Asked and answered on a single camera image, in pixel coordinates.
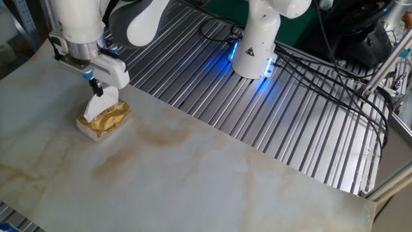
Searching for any aluminium frame profile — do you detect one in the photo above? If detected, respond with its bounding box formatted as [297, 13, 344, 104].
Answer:
[359, 28, 412, 98]

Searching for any green board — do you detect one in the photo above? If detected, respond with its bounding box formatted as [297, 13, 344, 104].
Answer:
[202, 0, 324, 51]

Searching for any gold tissue pack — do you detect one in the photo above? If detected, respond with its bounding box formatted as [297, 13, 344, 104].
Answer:
[76, 100, 132, 144]

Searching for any aluminium table edge rail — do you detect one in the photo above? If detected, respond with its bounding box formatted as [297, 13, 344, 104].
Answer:
[362, 160, 412, 203]

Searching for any black looped cable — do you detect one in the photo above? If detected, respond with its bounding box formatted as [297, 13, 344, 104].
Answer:
[199, 16, 247, 46]

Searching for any white paper napkin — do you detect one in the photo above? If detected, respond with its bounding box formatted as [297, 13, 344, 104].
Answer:
[83, 86, 120, 124]

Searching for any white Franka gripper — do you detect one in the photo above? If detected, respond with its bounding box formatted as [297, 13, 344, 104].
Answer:
[48, 28, 131, 98]

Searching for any black usb camera cable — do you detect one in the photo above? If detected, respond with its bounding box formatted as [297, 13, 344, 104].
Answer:
[98, 47, 121, 61]

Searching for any marble pattern table mat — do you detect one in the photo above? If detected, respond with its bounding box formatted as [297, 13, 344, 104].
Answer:
[0, 37, 378, 232]

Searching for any black arm-routed cable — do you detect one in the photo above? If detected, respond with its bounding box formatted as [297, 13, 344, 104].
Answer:
[47, 34, 64, 61]

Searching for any grey camera with blue cap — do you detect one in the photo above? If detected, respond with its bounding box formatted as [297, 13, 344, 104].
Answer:
[57, 52, 95, 81]

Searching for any black steering wheel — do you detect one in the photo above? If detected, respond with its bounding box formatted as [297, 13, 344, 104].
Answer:
[323, 0, 396, 35]

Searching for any black floor cable bundle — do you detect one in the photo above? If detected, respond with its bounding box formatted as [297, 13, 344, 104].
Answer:
[272, 41, 394, 150]

